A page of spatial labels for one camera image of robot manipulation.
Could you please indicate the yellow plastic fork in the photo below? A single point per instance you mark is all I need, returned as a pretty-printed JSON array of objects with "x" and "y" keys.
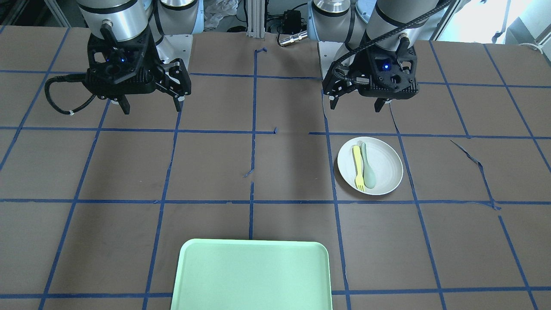
[{"x": 358, "y": 161}]

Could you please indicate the light green tray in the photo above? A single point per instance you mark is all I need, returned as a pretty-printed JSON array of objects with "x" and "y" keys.
[{"x": 226, "y": 274}]

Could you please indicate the black power adapter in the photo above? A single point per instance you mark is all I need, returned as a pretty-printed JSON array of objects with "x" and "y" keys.
[{"x": 292, "y": 22}]

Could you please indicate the aluminium frame post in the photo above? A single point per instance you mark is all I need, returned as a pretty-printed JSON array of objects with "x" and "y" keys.
[{"x": 256, "y": 18}]

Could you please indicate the silver cylindrical connector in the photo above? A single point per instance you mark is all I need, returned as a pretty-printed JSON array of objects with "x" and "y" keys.
[{"x": 292, "y": 39}]

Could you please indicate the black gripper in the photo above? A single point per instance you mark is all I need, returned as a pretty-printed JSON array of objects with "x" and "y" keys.
[
  {"x": 175, "y": 82},
  {"x": 336, "y": 85}
]

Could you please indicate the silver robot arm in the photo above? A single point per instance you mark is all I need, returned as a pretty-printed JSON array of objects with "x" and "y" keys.
[
  {"x": 120, "y": 20},
  {"x": 389, "y": 24}
]

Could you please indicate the white round plate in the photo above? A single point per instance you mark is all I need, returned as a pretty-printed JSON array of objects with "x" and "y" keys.
[{"x": 383, "y": 159}]

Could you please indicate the pale green plastic spoon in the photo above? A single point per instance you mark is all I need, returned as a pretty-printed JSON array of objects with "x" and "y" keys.
[{"x": 369, "y": 176}]

